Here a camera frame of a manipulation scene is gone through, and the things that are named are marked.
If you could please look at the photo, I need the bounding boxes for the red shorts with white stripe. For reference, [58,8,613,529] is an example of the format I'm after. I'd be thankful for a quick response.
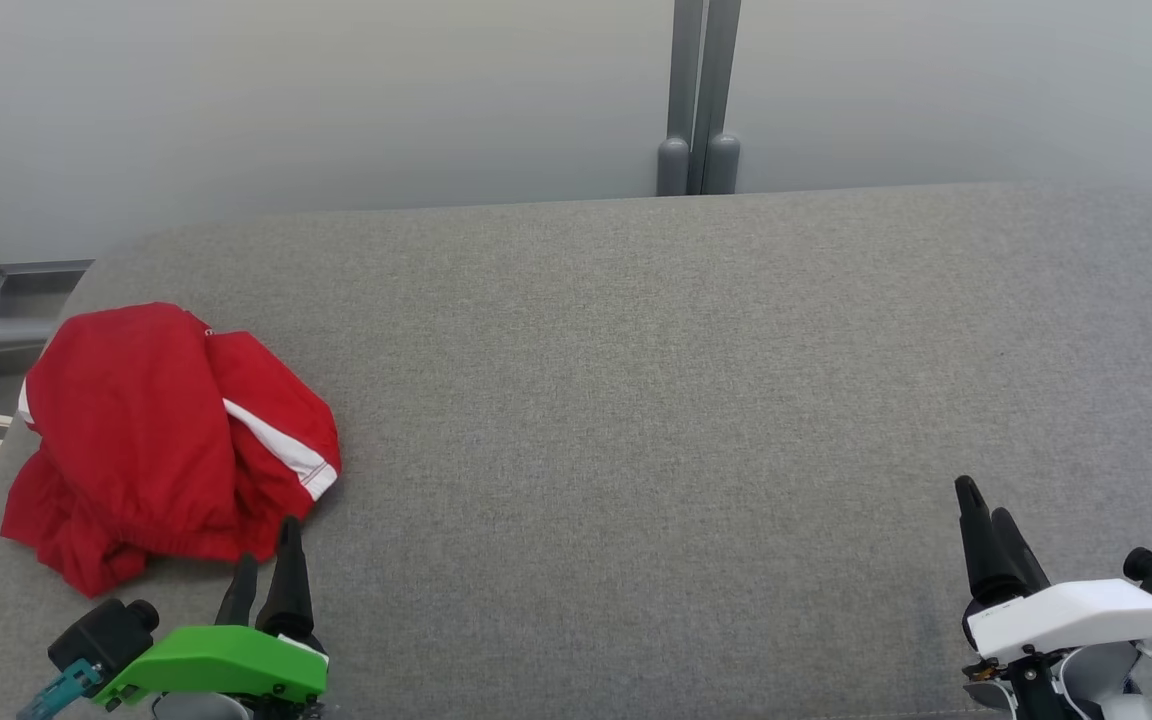
[24,302,342,566]

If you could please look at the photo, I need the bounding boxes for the grey partition post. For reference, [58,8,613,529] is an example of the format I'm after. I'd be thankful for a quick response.
[701,0,742,195]
[656,0,705,197]

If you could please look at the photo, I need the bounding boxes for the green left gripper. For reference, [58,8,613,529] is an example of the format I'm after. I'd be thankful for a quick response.
[94,516,329,720]

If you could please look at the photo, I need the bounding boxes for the teal left camera connector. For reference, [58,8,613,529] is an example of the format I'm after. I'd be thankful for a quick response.
[16,660,102,720]

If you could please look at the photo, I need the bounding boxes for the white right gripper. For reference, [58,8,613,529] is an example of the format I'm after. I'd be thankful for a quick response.
[954,475,1152,720]

